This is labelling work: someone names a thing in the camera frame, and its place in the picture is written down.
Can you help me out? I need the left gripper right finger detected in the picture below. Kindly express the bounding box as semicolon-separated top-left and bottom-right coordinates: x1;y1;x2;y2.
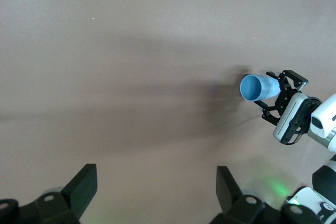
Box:
216;166;266;224

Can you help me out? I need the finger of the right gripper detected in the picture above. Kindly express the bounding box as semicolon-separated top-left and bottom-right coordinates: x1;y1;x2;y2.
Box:
255;95;287;127
266;69;309;100

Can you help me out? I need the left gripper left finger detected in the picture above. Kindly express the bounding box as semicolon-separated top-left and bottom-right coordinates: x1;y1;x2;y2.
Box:
35;164;98;224

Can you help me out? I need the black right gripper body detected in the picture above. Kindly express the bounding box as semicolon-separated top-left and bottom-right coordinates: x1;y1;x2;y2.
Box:
282;94;322;146

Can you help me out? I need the light blue plastic cup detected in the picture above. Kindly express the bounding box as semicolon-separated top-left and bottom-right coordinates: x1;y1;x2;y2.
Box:
239;74;281;103

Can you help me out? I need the brown table cover mat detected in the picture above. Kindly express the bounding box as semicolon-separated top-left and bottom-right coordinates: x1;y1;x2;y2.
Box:
0;0;336;224

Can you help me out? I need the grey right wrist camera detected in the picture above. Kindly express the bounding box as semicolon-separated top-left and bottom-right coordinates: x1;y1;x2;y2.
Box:
272;92;307;144

